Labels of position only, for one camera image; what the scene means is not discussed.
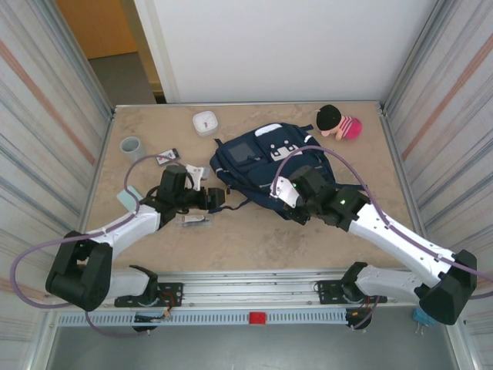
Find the grey cup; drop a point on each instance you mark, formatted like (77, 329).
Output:
(133, 152)

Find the corrugated plastic side panel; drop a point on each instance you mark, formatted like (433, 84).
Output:
(454, 115)
(38, 154)

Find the red white card pack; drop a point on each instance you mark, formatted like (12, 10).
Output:
(168, 157)

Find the wooden door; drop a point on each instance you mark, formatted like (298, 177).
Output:
(96, 27)

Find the pink striped plush doll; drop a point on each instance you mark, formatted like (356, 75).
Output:
(346, 127)

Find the navy blue backpack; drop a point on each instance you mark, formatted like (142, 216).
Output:
(246, 154)

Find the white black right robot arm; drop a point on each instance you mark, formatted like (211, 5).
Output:
(396, 235)

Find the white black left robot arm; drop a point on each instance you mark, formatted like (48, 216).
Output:
(127, 227)

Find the mint green box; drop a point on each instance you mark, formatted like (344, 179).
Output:
(126, 197)

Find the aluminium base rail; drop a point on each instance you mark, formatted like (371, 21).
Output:
(250, 289)

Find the blue binder clip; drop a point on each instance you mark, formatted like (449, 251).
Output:
(421, 317)

